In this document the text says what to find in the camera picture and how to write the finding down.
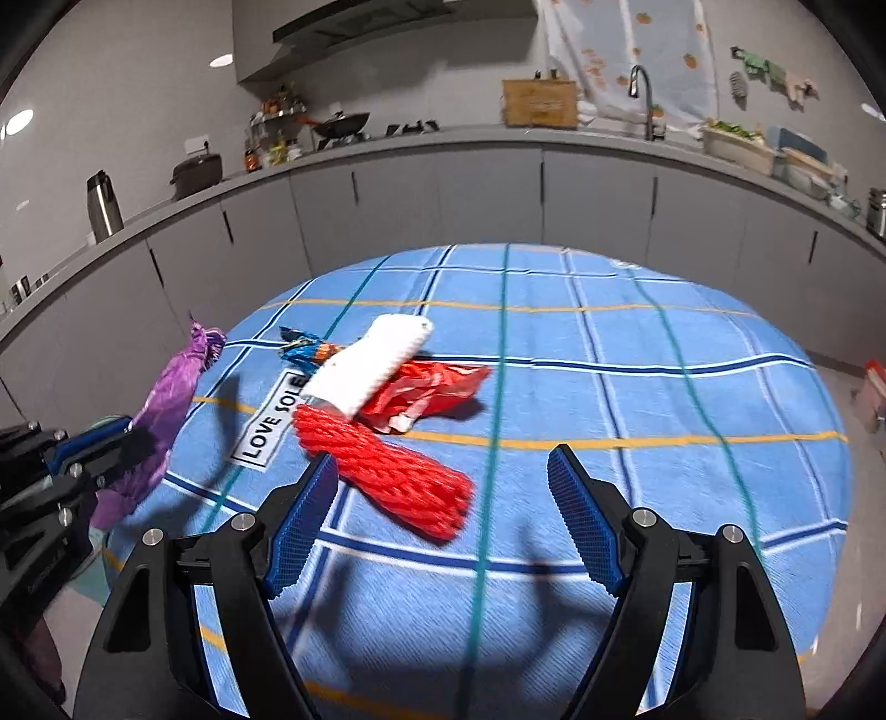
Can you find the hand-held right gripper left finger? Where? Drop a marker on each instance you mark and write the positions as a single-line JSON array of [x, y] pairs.
[[297, 533]]

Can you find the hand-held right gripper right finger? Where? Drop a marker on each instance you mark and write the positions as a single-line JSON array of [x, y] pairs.
[[588, 533]]

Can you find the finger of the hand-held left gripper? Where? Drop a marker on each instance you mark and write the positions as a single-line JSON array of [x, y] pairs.
[[121, 457], [83, 439]]

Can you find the purple plastic bag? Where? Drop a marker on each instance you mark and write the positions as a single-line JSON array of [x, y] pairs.
[[166, 394]]

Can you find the dark red cloth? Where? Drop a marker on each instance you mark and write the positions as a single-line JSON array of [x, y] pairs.
[[41, 658]]

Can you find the red foam net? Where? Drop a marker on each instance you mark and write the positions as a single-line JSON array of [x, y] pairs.
[[394, 478]]

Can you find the blue plaid blanket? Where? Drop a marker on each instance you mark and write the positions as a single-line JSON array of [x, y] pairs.
[[657, 415]]

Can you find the white foam net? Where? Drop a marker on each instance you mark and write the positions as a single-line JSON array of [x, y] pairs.
[[360, 367]]

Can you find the blue candy wrapper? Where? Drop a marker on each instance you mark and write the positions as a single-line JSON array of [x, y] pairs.
[[301, 353]]

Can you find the red plastic bag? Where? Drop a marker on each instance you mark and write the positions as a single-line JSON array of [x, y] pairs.
[[429, 388]]

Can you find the steel thermos jug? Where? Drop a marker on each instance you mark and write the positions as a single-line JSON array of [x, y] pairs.
[[104, 208]]

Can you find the dark rice cooker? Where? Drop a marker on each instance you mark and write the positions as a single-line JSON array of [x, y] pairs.
[[196, 176]]

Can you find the red and white floor bin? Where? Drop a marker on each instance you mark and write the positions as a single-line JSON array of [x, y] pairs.
[[873, 394]]

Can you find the round ceiling light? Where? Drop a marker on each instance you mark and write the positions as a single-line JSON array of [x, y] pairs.
[[875, 113], [221, 60], [18, 123]]

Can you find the metal spice rack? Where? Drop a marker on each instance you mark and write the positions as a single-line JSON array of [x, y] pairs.
[[277, 135]]

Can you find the grey kitchen counter cabinets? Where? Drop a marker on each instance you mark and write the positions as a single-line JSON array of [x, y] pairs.
[[450, 187]]

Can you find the black wok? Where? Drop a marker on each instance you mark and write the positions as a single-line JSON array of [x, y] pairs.
[[342, 123]]

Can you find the white basin with vegetables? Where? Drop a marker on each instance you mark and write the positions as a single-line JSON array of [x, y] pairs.
[[737, 152]]

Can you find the clear glass container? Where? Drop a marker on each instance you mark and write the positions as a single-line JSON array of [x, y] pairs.
[[844, 204]]

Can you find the black gas stove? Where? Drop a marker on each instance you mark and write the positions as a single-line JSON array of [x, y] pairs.
[[415, 129]]

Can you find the steel pot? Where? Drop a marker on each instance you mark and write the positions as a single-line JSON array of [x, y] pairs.
[[878, 214]]

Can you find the blue lidded plastic container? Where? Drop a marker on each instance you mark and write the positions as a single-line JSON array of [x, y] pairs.
[[810, 163]]

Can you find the wooden box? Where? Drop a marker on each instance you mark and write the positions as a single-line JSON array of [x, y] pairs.
[[540, 104]]

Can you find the black kitchen faucet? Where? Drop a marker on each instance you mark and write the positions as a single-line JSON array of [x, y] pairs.
[[649, 97]]

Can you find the grey hanging scrubber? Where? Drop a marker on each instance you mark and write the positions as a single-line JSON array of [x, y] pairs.
[[739, 86]]

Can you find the grey range hood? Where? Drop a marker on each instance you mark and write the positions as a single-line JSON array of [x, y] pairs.
[[332, 31]]

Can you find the white printed curtain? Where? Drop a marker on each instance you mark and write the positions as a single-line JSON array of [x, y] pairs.
[[657, 48]]

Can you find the beige hanging cloth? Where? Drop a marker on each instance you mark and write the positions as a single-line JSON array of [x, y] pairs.
[[799, 88]]

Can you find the green striped hanging cloth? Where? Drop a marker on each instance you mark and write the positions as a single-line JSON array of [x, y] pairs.
[[758, 64]]

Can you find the white wall socket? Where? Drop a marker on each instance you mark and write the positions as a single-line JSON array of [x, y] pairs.
[[197, 145]]

